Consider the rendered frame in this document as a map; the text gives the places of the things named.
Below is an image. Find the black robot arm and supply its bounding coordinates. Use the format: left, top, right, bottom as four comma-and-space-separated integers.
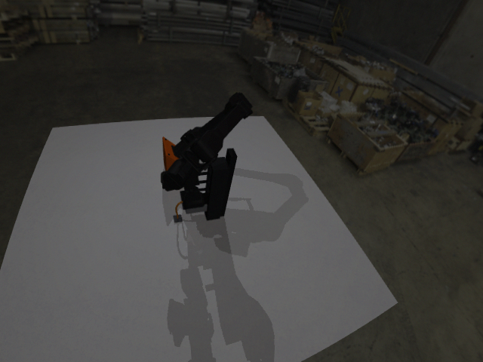
161, 92, 253, 192

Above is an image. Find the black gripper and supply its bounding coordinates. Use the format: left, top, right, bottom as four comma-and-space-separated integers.
180, 171, 205, 209

